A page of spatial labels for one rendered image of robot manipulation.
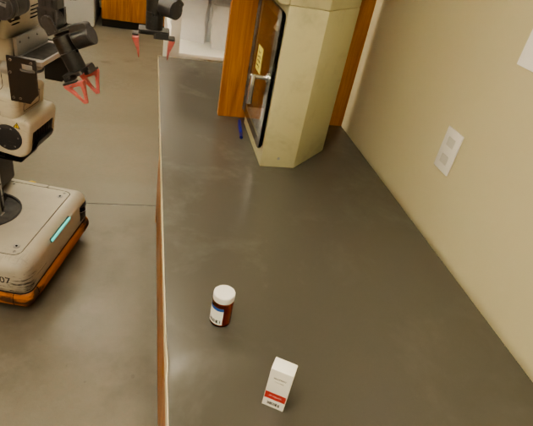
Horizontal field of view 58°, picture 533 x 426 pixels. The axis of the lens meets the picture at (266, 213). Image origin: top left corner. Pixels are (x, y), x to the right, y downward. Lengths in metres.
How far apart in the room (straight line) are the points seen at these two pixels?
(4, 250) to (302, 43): 1.44
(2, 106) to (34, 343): 0.93
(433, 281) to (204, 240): 0.56
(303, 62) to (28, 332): 1.54
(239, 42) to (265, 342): 1.10
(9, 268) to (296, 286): 1.36
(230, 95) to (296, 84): 0.43
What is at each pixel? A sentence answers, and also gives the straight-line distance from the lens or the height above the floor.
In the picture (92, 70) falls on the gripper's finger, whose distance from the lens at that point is 1.69.
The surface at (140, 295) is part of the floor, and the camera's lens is 2.33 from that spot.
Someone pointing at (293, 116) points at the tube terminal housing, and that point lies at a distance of 1.43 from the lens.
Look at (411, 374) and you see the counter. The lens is 0.98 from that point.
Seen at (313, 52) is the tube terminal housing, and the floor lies 1.30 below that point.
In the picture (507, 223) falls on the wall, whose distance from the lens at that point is 1.18.
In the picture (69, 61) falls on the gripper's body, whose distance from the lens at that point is 1.65.
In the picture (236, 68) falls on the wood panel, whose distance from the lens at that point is 1.74.
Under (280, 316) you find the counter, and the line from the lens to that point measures 0.98.
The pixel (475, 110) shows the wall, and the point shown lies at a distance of 1.29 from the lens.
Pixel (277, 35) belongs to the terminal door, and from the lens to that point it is 1.37.
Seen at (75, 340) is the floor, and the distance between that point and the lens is 2.17.
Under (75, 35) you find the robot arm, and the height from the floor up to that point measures 1.19.
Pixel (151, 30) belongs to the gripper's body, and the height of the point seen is 1.20.
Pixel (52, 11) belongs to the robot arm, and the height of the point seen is 1.25.
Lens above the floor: 1.62
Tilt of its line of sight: 33 degrees down
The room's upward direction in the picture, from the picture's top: 12 degrees clockwise
